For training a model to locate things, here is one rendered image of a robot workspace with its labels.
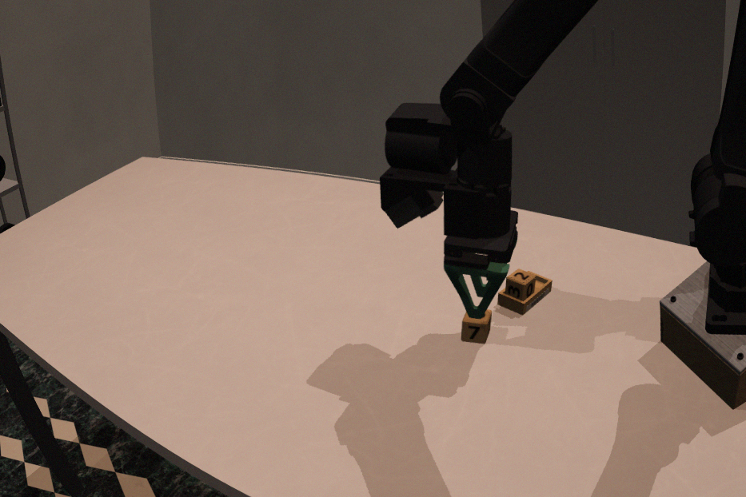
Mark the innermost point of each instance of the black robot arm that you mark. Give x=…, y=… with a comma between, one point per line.
x=420, y=143

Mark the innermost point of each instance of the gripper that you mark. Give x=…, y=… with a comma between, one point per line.
x=497, y=238

